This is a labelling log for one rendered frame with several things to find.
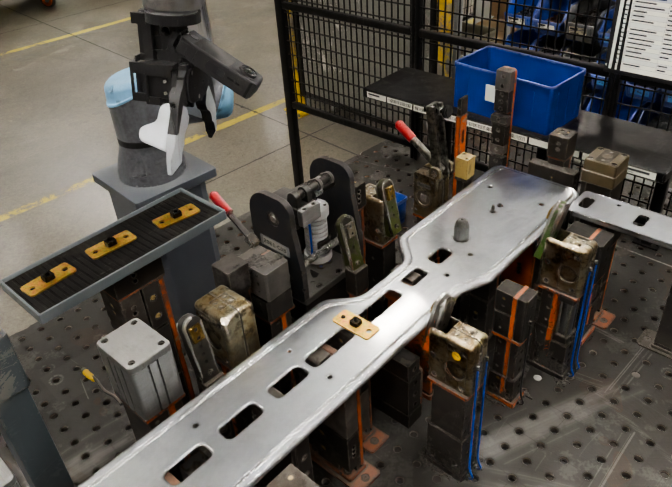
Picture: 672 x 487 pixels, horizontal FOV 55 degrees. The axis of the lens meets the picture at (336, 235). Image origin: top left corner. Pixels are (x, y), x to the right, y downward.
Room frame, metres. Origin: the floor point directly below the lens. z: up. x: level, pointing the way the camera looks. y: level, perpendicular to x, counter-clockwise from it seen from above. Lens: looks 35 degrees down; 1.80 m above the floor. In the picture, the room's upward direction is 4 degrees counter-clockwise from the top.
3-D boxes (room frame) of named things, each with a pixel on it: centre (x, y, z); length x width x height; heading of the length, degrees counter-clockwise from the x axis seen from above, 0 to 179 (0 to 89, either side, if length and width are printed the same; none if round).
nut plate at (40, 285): (0.85, 0.47, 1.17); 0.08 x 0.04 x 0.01; 140
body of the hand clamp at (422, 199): (1.31, -0.23, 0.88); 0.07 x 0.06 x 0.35; 46
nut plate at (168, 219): (1.02, 0.29, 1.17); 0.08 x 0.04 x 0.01; 128
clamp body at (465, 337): (0.78, -0.19, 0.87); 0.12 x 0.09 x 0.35; 46
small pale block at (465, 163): (1.34, -0.32, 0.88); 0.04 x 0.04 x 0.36; 46
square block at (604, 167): (1.30, -0.63, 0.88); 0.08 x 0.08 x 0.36; 46
